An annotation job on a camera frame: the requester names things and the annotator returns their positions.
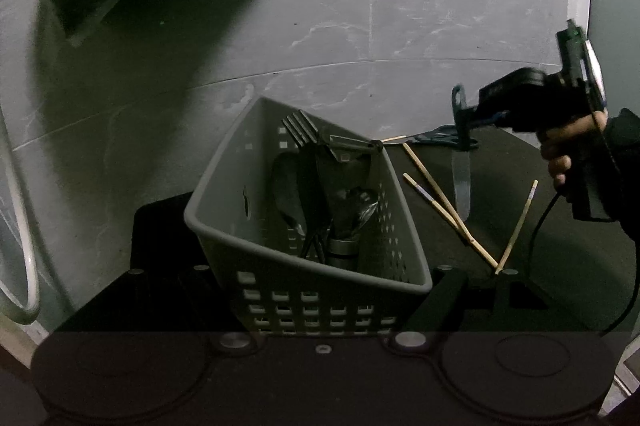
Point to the metal peeler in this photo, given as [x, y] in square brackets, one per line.
[345, 151]

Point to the metal fork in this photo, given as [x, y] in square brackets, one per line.
[300, 128]

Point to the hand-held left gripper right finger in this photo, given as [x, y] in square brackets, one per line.
[445, 296]

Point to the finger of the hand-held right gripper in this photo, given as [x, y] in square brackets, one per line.
[495, 119]

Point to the person's right hand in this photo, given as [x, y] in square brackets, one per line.
[557, 166]

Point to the wooden door frame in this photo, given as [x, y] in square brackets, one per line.
[15, 341]

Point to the white perforated utensil holder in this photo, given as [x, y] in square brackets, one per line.
[225, 206]

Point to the black small ladle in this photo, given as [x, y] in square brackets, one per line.
[287, 186]

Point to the person's right forearm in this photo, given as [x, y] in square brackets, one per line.
[622, 156]

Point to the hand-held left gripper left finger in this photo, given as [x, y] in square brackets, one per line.
[190, 301]

